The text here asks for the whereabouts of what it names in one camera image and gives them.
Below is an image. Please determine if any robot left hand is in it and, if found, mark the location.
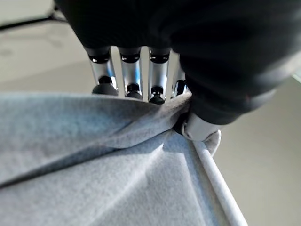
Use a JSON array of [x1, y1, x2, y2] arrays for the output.
[[53, 0, 301, 143]]

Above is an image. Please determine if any light grey fleece garment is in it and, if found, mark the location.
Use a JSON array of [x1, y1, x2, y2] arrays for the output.
[[0, 91, 249, 226]]

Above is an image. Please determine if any black rack base bar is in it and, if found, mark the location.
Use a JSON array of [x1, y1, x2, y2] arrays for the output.
[[0, 7, 69, 31]]

